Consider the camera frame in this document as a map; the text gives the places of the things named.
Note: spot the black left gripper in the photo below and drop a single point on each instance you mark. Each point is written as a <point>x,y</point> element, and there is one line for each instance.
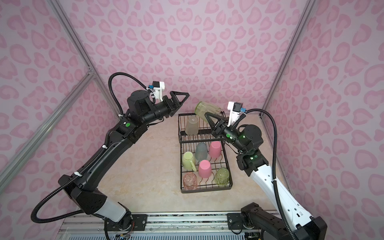
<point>176,104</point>

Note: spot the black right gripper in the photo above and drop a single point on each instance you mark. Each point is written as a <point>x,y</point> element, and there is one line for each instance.
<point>217,129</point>

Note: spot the aluminium diagonal frame bar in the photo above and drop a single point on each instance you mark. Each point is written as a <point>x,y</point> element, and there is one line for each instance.
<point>30,146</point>

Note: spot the magenta pink plastic cup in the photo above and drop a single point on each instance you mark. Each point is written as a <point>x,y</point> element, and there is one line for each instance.
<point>205,169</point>

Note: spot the clear green plastic cup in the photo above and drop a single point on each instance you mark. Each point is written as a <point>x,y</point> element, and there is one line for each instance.
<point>204,107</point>

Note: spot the frosted pale green textured cup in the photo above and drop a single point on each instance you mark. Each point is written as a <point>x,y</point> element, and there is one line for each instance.
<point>192,126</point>

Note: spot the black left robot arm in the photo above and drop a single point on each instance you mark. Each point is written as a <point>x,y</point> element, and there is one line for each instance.
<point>83,185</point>

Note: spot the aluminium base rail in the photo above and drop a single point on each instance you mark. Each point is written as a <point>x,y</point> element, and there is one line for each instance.
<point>164,226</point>

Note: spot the bright green clear cup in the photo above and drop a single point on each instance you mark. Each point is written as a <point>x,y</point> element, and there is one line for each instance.
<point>222,177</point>

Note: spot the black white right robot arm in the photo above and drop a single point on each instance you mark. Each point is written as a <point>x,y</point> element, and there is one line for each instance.
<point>294,222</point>

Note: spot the clear pink plastic cup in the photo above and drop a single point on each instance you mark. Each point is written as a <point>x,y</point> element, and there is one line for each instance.
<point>190,182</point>

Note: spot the frosted teal textured cup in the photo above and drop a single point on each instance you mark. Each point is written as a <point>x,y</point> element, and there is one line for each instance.
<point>201,152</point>

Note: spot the light green ceramic mug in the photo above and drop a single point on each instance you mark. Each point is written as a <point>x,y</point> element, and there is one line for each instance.
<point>189,161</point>

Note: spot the aluminium corner frame post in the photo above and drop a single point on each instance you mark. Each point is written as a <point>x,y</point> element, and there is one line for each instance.
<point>304,19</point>
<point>64,20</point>

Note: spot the aluminium corner frame post right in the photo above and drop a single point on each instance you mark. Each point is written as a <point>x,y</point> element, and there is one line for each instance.
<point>304,19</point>

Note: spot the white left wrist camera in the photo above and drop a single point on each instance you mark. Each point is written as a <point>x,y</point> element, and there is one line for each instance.
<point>156,91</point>

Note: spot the aluminium corner frame post left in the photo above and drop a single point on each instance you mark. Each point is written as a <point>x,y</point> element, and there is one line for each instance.
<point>64,20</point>

